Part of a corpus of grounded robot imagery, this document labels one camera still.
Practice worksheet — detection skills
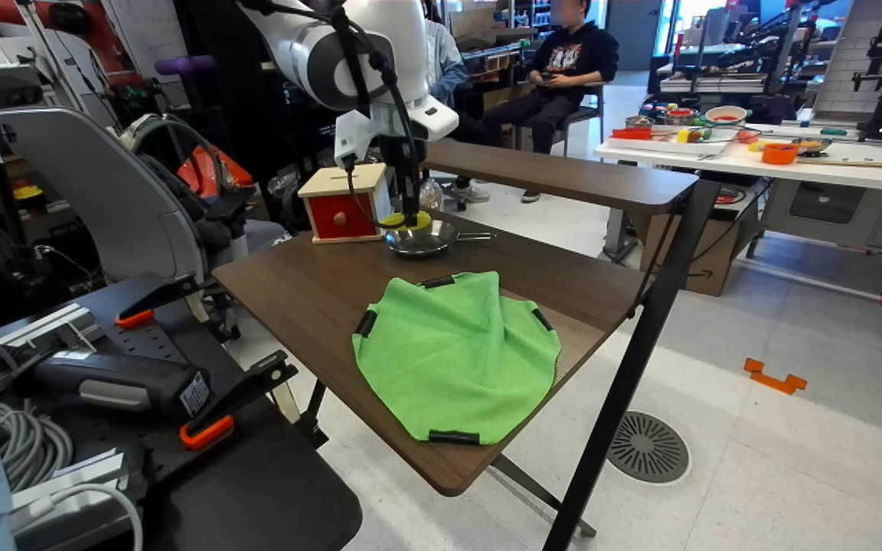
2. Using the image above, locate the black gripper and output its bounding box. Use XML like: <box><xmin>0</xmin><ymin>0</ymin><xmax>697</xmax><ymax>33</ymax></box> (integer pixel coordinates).
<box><xmin>376</xmin><ymin>131</ymin><xmax>435</xmax><ymax>228</ymax></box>

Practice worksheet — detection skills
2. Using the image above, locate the yellow toy corn cob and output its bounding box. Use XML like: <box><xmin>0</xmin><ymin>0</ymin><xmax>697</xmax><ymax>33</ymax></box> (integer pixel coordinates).
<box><xmin>376</xmin><ymin>207</ymin><xmax>438</xmax><ymax>236</ymax></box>

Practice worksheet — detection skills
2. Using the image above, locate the small metal pan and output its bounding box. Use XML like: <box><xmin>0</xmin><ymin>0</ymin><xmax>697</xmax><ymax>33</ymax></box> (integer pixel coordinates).
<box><xmin>376</xmin><ymin>212</ymin><xmax>463</xmax><ymax>259</ymax></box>

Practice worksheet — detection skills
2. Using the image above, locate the red box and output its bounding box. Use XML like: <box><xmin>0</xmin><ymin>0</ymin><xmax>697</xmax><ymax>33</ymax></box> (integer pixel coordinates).
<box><xmin>293</xmin><ymin>159</ymin><xmax>389</xmax><ymax>246</ymax></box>

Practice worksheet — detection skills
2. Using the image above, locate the green cloth with black tags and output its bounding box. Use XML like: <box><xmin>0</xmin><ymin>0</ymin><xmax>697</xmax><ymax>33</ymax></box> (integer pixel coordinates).
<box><xmin>349</xmin><ymin>270</ymin><xmax>564</xmax><ymax>449</ymax></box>

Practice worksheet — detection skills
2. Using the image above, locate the brown wooden desk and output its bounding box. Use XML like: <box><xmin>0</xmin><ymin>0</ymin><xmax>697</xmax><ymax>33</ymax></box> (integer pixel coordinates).
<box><xmin>423</xmin><ymin>138</ymin><xmax>705</xmax><ymax>216</ymax></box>

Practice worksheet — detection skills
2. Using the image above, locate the orange and black bag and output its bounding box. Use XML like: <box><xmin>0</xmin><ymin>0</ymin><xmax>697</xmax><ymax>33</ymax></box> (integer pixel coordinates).
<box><xmin>174</xmin><ymin>141</ymin><xmax>261</xmax><ymax>201</ymax></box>

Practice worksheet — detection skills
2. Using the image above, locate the seated person in dark clothes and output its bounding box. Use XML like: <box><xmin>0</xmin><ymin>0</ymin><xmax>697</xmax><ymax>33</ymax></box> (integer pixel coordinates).
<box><xmin>460</xmin><ymin>0</ymin><xmax>625</xmax><ymax>156</ymax></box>

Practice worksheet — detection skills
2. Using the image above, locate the red tray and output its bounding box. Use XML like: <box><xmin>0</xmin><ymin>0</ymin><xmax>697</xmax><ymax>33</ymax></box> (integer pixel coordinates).
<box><xmin>610</xmin><ymin>122</ymin><xmax>657</xmax><ymax>143</ymax></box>

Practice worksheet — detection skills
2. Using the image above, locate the black table leg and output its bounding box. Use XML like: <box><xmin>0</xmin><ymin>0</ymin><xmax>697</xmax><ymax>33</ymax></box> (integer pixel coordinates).
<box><xmin>538</xmin><ymin>180</ymin><xmax>723</xmax><ymax>551</ymax></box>

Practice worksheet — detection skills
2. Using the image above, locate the cardboard box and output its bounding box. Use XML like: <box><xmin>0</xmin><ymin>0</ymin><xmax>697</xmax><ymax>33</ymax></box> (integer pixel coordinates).
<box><xmin>681</xmin><ymin>193</ymin><xmax>772</xmax><ymax>300</ymax></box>

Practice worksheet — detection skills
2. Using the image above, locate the black table support strut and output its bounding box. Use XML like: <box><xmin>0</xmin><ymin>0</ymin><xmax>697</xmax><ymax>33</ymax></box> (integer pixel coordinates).
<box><xmin>488</xmin><ymin>454</ymin><xmax>600</xmax><ymax>539</ymax></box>

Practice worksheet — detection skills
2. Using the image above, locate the white plate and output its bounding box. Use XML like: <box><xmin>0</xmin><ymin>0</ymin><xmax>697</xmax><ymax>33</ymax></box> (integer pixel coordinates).
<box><xmin>705</xmin><ymin>104</ymin><xmax>752</xmax><ymax>128</ymax></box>

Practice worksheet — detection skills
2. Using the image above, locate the black and silver handheld device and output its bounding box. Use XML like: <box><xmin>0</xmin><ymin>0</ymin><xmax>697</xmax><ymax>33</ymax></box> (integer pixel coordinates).
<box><xmin>25</xmin><ymin>345</ymin><xmax>215</xmax><ymax>416</ymax></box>

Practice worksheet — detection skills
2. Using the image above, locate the round floor drain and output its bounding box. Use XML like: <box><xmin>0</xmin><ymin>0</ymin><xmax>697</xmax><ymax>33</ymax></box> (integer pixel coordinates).
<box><xmin>607</xmin><ymin>410</ymin><xmax>693</xmax><ymax>485</ymax></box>

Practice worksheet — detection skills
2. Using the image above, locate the orange bowl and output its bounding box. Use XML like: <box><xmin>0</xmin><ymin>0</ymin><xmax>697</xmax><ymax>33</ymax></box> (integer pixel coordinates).
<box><xmin>758</xmin><ymin>141</ymin><xmax>803</xmax><ymax>169</ymax></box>

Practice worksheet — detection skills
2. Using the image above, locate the orange floor marker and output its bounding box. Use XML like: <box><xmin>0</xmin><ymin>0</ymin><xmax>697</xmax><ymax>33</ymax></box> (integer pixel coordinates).
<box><xmin>740</xmin><ymin>356</ymin><xmax>810</xmax><ymax>397</ymax></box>

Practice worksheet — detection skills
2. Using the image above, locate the white table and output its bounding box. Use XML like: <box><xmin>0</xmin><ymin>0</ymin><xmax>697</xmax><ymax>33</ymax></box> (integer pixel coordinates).
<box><xmin>593</xmin><ymin>104</ymin><xmax>882</xmax><ymax>199</ymax></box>

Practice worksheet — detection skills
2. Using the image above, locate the black clamp orange handle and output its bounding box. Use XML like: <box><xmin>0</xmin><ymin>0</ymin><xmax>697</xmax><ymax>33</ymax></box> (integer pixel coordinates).
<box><xmin>113</xmin><ymin>273</ymin><xmax>230</xmax><ymax>336</ymax></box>
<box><xmin>174</xmin><ymin>348</ymin><xmax>303</xmax><ymax>454</ymax></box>

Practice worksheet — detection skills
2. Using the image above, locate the gray cable bundle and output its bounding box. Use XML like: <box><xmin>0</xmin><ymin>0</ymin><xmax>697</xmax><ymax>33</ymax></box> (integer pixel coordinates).
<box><xmin>0</xmin><ymin>394</ymin><xmax>147</xmax><ymax>551</ymax></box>

